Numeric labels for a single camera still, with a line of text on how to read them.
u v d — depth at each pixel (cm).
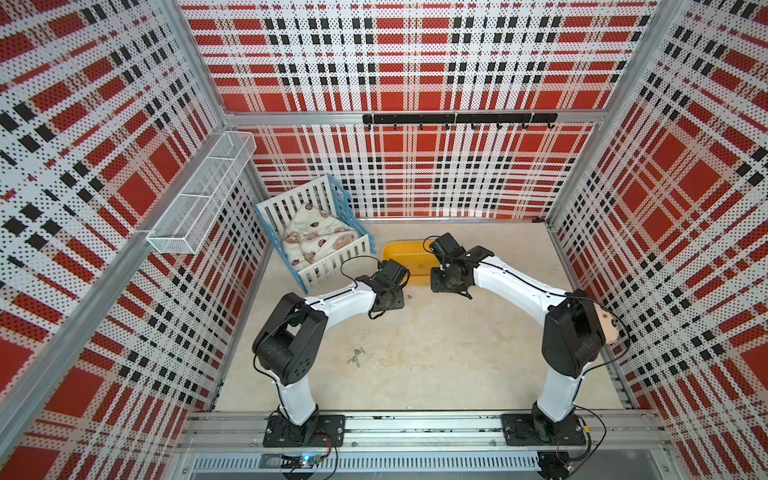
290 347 47
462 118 90
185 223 70
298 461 69
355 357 86
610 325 84
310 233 114
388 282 73
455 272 64
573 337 48
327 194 113
